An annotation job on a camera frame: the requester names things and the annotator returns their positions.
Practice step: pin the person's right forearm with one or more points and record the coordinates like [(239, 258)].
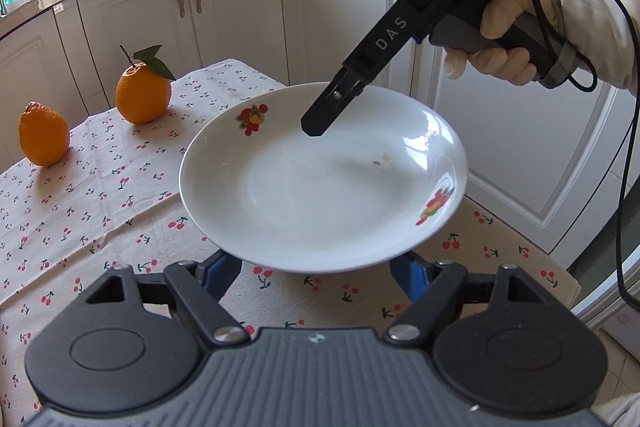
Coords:
[(595, 47)]

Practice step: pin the orange with green leaf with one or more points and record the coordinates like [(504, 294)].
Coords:
[(140, 94)]

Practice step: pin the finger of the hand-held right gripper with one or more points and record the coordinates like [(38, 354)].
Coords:
[(325, 112)]

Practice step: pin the cherry-print tablecloth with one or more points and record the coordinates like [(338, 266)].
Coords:
[(100, 207)]

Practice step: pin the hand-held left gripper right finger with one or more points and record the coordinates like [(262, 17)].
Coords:
[(412, 279)]

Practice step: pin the stained white fruit-print plate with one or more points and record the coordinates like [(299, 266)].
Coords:
[(310, 192)]

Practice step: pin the person's right hand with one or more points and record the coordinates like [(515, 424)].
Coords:
[(505, 7)]

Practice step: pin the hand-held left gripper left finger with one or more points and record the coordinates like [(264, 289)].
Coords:
[(220, 274)]

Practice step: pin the orange without leaf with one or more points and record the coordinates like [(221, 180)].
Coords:
[(45, 137)]

